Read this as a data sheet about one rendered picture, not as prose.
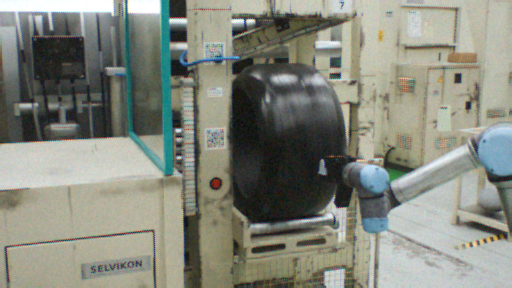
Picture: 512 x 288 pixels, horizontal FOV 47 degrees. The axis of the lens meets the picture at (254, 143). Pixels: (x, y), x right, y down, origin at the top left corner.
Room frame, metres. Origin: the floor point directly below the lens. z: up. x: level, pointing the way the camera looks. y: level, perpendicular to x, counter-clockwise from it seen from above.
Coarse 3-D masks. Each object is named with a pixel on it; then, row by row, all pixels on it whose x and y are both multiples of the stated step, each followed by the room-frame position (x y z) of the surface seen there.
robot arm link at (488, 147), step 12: (492, 132) 1.46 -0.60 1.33; (504, 132) 1.45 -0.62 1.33; (480, 144) 1.48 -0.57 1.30; (492, 144) 1.45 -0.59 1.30; (504, 144) 1.44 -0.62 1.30; (480, 156) 1.46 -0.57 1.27; (492, 156) 1.45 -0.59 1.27; (504, 156) 1.43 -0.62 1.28; (492, 168) 1.44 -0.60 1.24; (504, 168) 1.43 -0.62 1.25; (492, 180) 1.47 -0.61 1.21; (504, 180) 1.44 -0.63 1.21; (504, 192) 1.46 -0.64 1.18; (504, 204) 1.47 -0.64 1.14
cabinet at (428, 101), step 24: (408, 72) 6.65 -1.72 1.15; (432, 72) 6.48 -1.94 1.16; (456, 72) 6.67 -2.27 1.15; (480, 72) 6.88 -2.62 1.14; (408, 96) 6.63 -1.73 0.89; (432, 96) 6.48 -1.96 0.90; (456, 96) 6.68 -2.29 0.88; (408, 120) 6.62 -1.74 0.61; (432, 120) 6.50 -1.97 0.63; (456, 120) 6.69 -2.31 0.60; (408, 144) 6.59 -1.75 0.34; (432, 144) 6.51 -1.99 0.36; (408, 168) 6.61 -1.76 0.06
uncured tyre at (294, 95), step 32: (256, 64) 2.15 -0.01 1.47; (288, 64) 2.15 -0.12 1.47; (256, 96) 1.99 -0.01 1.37; (288, 96) 1.95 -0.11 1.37; (320, 96) 1.99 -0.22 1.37; (256, 128) 2.43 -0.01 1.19; (288, 128) 1.89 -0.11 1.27; (320, 128) 1.93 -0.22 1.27; (256, 160) 2.40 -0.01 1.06; (288, 160) 1.88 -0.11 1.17; (256, 192) 1.98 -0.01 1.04; (288, 192) 1.91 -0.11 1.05; (320, 192) 1.95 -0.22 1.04
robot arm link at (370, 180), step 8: (352, 168) 1.67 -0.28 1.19; (360, 168) 1.63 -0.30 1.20; (368, 168) 1.60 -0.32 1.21; (376, 168) 1.59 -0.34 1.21; (352, 176) 1.65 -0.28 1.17; (360, 176) 1.60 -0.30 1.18; (368, 176) 1.58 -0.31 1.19; (376, 176) 1.58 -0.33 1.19; (384, 176) 1.59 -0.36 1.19; (352, 184) 1.66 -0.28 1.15; (360, 184) 1.61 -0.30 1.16; (368, 184) 1.57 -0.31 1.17; (376, 184) 1.58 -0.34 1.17; (384, 184) 1.59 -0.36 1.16; (360, 192) 1.61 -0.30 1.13; (368, 192) 1.60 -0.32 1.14; (376, 192) 1.58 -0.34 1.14
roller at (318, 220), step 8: (304, 216) 2.06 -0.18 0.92; (312, 216) 2.06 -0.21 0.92; (320, 216) 2.07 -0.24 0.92; (328, 216) 2.08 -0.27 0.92; (256, 224) 1.98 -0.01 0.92; (264, 224) 1.99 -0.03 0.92; (272, 224) 2.00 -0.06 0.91; (280, 224) 2.01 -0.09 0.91; (288, 224) 2.02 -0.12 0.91; (296, 224) 2.03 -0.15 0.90; (304, 224) 2.04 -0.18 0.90; (312, 224) 2.05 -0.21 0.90; (320, 224) 2.06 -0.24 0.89; (328, 224) 2.07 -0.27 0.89; (256, 232) 1.98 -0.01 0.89; (264, 232) 1.99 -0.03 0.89; (272, 232) 2.01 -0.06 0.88
